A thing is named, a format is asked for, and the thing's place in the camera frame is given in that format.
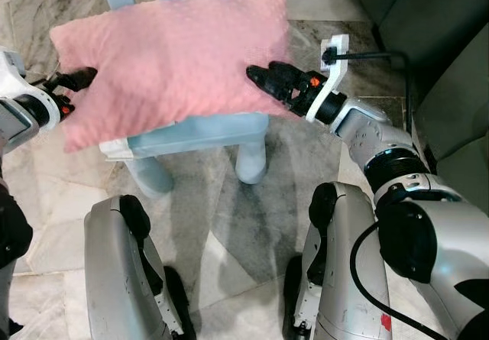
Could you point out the silver left robot leg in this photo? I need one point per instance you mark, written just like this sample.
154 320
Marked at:
122 271

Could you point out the light blue wooden chair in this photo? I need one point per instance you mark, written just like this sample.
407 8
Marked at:
199 132

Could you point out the silver right robot leg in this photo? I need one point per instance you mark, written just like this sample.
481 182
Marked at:
344 279

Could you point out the pink dotted pillow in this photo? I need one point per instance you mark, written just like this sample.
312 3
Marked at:
168 57

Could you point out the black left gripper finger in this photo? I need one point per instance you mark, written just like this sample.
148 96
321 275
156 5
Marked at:
76 79

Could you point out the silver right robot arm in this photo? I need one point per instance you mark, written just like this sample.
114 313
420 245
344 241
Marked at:
443 233

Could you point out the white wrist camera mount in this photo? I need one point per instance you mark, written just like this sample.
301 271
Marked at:
334 76
11 69

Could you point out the silver robot leg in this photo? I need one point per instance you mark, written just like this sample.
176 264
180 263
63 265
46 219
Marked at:
344 279
122 271

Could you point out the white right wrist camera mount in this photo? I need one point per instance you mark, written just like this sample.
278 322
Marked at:
334 76

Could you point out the green leather sofa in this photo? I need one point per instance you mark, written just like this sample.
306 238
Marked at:
435 19

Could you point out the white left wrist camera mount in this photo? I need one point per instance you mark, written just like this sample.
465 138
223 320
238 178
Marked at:
11 69

